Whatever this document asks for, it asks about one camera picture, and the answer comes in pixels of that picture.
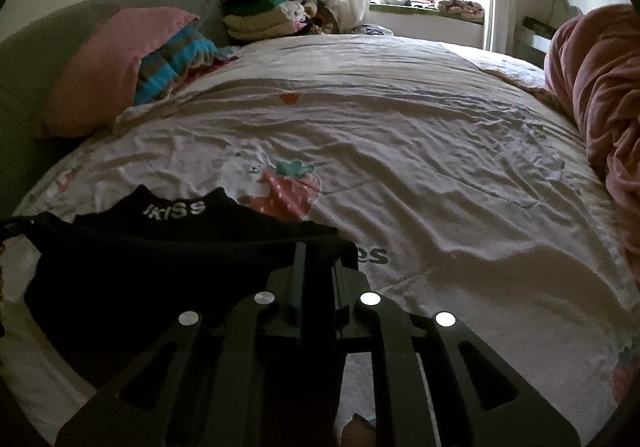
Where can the white side table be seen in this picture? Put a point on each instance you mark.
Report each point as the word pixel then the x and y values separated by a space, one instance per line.
pixel 535 39

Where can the stack of folded clothes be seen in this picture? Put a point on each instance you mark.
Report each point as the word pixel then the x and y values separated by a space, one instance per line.
pixel 255 19

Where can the blue striped cloth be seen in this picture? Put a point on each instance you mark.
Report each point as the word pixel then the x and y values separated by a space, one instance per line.
pixel 170 62

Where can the person's right hand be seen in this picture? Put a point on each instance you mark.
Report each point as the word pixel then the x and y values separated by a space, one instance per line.
pixel 357 434

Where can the pink pillow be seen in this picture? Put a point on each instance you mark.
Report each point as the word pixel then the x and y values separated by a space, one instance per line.
pixel 100 67

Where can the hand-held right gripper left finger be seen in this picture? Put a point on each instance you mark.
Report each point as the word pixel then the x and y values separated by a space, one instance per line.
pixel 299 287

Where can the pink fleece blanket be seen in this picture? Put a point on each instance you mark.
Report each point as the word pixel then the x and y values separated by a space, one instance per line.
pixel 600 87

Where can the green quilted headboard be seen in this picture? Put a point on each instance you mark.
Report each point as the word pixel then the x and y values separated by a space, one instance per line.
pixel 30 57

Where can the strawberry print quilt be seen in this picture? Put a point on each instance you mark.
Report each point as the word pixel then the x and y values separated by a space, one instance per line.
pixel 425 167

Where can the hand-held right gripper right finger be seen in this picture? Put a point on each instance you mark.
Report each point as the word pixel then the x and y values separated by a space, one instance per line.
pixel 340 292

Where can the black sweater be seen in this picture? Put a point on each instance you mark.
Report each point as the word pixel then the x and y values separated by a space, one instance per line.
pixel 125 277

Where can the clothes on window sill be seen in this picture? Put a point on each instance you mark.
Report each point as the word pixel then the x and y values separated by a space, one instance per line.
pixel 457 7

